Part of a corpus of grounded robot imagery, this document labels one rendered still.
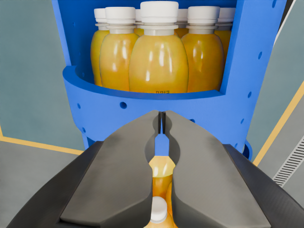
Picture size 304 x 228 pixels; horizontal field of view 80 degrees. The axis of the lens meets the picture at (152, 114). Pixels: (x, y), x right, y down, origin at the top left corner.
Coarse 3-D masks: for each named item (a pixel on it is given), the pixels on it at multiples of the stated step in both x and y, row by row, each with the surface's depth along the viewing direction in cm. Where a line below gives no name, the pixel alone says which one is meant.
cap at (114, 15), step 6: (108, 12) 23; (114, 12) 22; (120, 12) 22; (126, 12) 22; (132, 12) 23; (108, 18) 23; (114, 18) 22; (120, 18) 22; (126, 18) 23; (132, 18) 23
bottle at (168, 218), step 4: (168, 212) 36; (168, 216) 35; (152, 220) 33; (156, 220) 33; (160, 220) 33; (164, 220) 34; (168, 220) 35; (172, 220) 36; (148, 224) 34; (152, 224) 34; (156, 224) 34; (160, 224) 34; (164, 224) 34; (168, 224) 34; (172, 224) 36
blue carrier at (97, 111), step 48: (96, 0) 31; (144, 0) 36; (192, 0) 35; (240, 0) 14; (240, 48) 15; (96, 96) 18; (144, 96) 17; (192, 96) 17; (240, 96) 18; (240, 144) 24
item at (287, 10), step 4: (288, 0) 102; (292, 0) 102; (288, 4) 103; (292, 4) 103; (288, 8) 103; (284, 12) 105; (288, 12) 105; (284, 16) 105; (284, 20) 107; (280, 24) 108; (280, 28) 109; (276, 36) 111
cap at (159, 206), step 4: (156, 196) 35; (152, 200) 35; (156, 200) 35; (160, 200) 35; (164, 200) 35; (152, 204) 34; (156, 204) 34; (160, 204) 34; (164, 204) 34; (152, 208) 33; (156, 208) 33; (160, 208) 33; (164, 208) 33; (152, 212) 33; (156, 212) 33; (160, 212) 33; (164, 212) 33; (152, 216) 33; (156, 216) 32; (160, 216) 32; (164, 216) 33
